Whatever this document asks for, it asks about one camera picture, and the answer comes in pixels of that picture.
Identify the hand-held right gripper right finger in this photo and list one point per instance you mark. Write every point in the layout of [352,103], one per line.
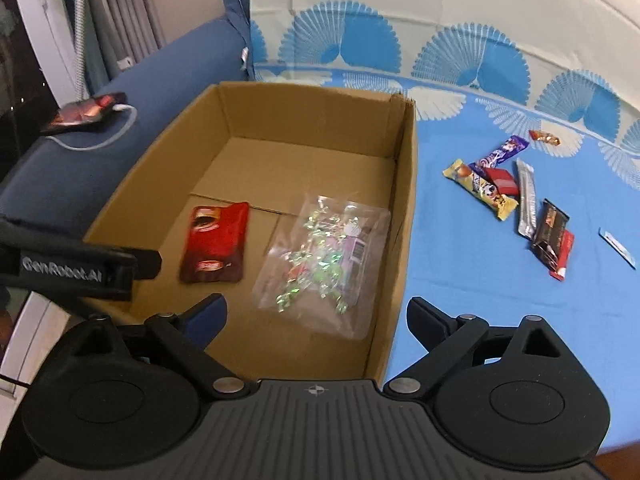
[425,320]

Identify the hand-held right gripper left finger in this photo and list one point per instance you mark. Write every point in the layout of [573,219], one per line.
[207,320]

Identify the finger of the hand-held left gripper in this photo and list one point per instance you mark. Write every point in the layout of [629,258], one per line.
[147,265]

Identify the red white striped snack packet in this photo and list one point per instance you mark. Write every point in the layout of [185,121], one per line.
[502,181]

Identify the brown cardboard box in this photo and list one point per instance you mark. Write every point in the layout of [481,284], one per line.
[300,160]

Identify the light blue stick packet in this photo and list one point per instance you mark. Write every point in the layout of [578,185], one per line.
[620,247]

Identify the blue fan-print bed sheet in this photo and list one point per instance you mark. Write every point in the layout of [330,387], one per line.
[475,285]

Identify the red snack pouch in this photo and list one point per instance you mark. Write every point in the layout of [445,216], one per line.
[215,242]

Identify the clear bag of wrapped candies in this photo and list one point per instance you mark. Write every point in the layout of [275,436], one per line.
[322,260]

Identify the yellow snack bar packet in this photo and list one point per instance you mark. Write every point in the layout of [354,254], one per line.
[480,187]

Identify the dark brown snack packet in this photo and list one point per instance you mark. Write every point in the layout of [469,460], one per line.
[549,232]

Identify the red stick packet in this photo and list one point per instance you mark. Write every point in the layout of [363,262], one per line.
[565,257]

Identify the shiny red black packet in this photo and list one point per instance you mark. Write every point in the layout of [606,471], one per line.
[82,112]

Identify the silver stick packet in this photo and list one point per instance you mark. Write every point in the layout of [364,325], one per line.
[526,200]

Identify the purple snack packet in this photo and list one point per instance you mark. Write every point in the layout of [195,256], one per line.
[505,152]

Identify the dark blue cushion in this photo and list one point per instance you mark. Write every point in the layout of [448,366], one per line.
[150,70]

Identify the small orange candy wrapper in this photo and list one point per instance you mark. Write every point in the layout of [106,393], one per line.
[545,137]

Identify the white door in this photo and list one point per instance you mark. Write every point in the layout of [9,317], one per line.
[47,20]

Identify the grey curtain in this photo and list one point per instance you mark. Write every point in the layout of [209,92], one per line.
[120,5]

